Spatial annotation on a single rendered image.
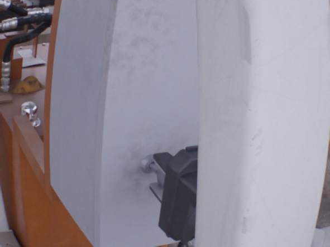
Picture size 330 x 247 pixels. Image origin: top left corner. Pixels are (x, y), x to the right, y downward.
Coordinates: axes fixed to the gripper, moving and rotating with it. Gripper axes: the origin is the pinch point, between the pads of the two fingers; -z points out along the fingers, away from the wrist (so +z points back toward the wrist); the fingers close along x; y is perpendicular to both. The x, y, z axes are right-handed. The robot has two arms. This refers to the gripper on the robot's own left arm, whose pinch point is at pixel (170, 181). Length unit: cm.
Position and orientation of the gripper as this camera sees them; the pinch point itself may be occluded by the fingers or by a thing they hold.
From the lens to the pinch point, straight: 67.2
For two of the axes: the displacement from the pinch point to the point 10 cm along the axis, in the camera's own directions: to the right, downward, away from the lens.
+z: 4.7, 3.8, -8.0
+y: 8.7, -0.8, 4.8
